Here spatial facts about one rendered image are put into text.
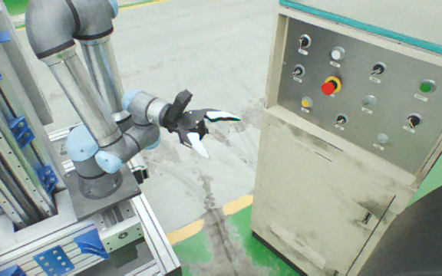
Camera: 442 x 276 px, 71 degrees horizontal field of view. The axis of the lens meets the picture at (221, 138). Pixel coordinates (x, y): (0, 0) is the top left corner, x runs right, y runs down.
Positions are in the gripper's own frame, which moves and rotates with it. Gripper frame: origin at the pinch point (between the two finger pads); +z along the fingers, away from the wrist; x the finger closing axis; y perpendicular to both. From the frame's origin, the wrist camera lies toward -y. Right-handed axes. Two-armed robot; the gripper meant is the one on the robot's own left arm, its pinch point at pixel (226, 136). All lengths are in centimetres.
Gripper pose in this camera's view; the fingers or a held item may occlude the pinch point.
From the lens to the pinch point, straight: 79.4
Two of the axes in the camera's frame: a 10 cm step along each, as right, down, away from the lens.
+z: 8.4, 3.7, -4.0
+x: -5.4, 6.6, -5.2
